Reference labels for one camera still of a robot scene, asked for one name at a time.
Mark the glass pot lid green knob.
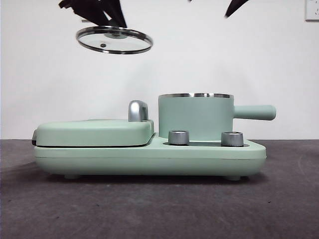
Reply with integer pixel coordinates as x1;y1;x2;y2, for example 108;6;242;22
76;25;153;55

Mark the mint green hinged grill cover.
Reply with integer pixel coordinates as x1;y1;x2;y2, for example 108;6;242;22
31;119;155;147

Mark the mint green pot with handle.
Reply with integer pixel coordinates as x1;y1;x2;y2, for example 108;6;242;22
158;93;277;140

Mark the white wall socket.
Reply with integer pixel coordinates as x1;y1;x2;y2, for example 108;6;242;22
304;0;319;22

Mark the chrome grill cover handle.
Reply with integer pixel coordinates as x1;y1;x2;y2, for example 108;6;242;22
128;100;150;122

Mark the silver control knob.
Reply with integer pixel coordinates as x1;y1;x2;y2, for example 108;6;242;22
221;131;244;147
168;130;189;145

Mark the mint green breakfast machine base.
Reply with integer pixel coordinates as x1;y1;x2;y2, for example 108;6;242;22
33;133;267;180

